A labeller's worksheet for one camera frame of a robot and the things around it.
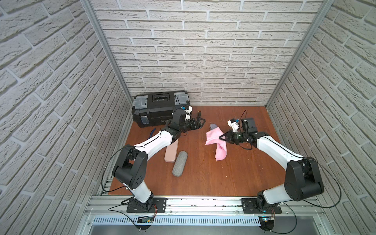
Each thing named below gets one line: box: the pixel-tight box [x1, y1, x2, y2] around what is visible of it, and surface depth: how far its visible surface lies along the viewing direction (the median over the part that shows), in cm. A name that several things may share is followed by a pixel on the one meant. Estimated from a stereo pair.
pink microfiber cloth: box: [205, 126, 228, 162], surface depth 86 cm
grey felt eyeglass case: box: [172, 150, 188, 178], surface depth 87 cm
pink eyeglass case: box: [164, 139, 179, 164], surface depth 91 cm
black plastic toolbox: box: [131, 90, 191, 128], surface depth 99 cm
